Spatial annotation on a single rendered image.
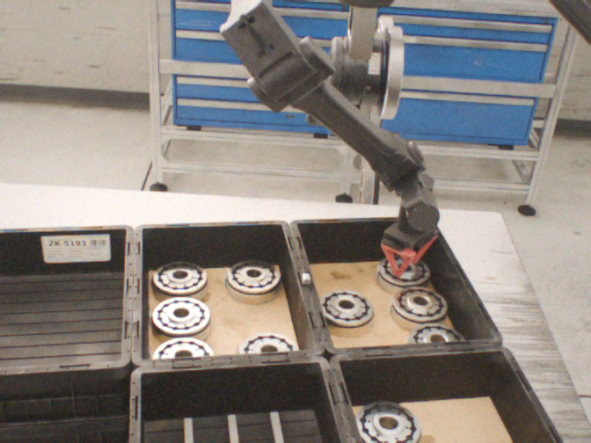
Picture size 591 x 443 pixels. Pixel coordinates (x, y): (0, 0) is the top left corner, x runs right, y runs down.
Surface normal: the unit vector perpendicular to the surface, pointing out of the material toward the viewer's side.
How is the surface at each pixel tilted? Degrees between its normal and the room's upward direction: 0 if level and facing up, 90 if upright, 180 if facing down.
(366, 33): 90
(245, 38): 80
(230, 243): 90
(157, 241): 90
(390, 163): 114
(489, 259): 0
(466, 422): 0
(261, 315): 0
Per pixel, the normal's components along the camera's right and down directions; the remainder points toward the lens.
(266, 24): -0.15, 0.35
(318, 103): 0.32, 0.81
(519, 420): -0.99, 0.03
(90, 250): 0.16, 0.53
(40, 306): 0.07, -0.84
